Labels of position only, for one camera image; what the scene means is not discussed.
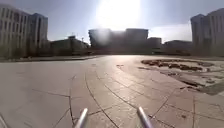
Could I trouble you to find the low long building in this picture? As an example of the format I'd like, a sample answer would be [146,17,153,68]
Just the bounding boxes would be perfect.
[162,39,193,56]

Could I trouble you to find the tall pale building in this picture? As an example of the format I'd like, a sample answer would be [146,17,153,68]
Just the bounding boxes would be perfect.
[0,4,50,58]

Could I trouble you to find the robot's own part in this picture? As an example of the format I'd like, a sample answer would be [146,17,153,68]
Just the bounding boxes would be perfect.
[136,106,154,128]
[74,107,90,128]

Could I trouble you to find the wide dark block building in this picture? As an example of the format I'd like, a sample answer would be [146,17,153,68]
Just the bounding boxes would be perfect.
[87,27,163,55]

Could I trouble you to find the tall grey building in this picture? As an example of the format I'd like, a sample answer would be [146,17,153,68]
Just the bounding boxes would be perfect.
[190,7,224,57]

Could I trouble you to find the heap of broken paving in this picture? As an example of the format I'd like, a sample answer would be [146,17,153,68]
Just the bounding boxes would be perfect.
[140,58,215,73]

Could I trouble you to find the grey stone paved plaza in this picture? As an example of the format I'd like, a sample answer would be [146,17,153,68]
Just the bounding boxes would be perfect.
[0,54,224,128]

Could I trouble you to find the low dark building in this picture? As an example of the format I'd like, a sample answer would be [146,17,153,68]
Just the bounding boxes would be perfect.
[49,35,90,57]

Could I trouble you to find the low raised kerb strip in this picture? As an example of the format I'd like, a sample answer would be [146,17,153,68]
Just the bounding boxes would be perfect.
[0,54,98,64]

